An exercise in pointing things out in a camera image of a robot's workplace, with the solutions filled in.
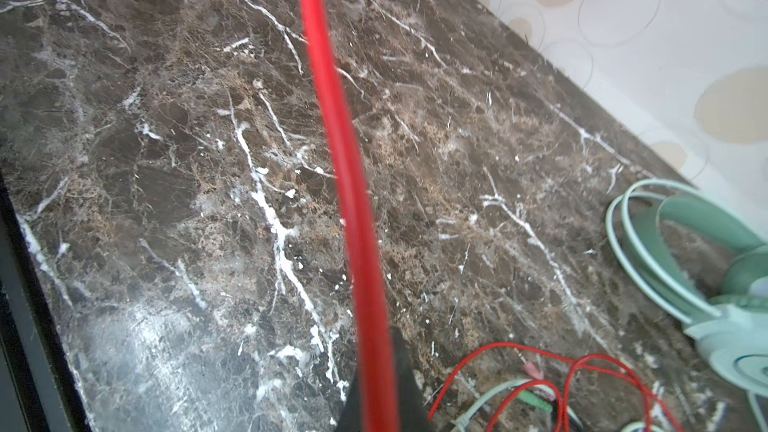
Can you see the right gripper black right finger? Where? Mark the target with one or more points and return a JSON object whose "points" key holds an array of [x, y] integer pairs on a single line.
{"points": [[412, 414]]}

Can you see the mint green headphones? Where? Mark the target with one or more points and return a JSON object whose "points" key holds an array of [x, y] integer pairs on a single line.
{"points": [[704, 265]]}

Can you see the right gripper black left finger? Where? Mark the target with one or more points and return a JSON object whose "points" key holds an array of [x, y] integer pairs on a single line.
{"points": [[350, 419]]}

